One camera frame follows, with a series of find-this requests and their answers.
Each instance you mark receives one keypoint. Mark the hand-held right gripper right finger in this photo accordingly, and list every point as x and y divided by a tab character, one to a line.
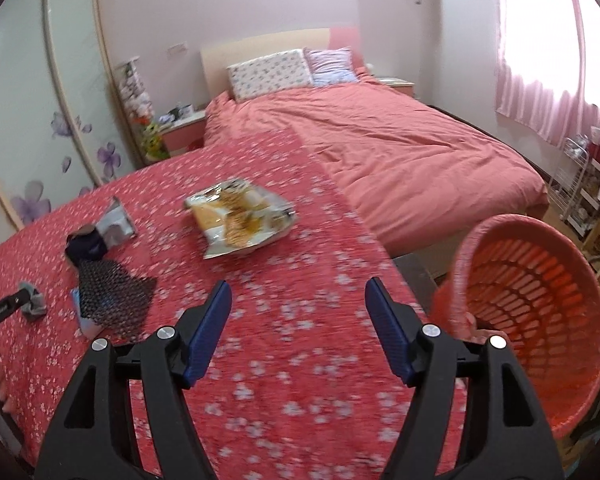
390	330

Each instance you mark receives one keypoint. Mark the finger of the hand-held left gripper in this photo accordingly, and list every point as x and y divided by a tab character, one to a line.
0	312

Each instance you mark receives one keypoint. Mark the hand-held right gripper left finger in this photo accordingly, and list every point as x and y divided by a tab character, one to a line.
207	330

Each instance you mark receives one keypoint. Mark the grey wrapper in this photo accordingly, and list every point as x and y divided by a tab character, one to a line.
35	302

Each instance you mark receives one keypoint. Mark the blue white packet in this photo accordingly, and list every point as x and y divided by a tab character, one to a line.
91	327

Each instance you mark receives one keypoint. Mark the black mesh sheet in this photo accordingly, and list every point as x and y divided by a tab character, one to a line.
115	300

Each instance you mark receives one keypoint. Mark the dark blue cloth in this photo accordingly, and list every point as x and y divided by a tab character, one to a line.
85	245

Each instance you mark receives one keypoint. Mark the yellow snack bag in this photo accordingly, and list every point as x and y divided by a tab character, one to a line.
235	220

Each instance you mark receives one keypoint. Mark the grey foil packet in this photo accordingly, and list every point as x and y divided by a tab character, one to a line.
116	225

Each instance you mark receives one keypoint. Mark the orange plastic basket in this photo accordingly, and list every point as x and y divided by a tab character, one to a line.
555	360

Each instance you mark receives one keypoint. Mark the red floral tablecloth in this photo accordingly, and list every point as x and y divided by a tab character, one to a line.
280	360

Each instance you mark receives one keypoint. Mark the salmon pink duvet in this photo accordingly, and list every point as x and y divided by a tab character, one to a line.
405	160

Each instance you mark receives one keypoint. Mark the pink white nightstand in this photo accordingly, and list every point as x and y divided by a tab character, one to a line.
182	135

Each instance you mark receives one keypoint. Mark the yellow plush toy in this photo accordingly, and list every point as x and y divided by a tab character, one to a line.
154	140

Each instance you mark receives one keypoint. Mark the floral sliding door wardrobe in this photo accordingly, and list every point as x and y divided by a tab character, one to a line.
30	110

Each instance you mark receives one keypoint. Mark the wooden nightstand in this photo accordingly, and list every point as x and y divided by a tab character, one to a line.
397	85

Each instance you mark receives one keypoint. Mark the hanging plush toy holder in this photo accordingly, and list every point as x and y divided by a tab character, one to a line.
132	92

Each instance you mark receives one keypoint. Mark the white floral pillow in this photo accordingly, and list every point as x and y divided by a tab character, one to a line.
270	74

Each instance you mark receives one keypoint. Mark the pink striped pillow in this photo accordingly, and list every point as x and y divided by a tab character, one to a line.
330	66

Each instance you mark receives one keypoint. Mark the pink curtain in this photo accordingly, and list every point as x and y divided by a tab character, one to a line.
540	60

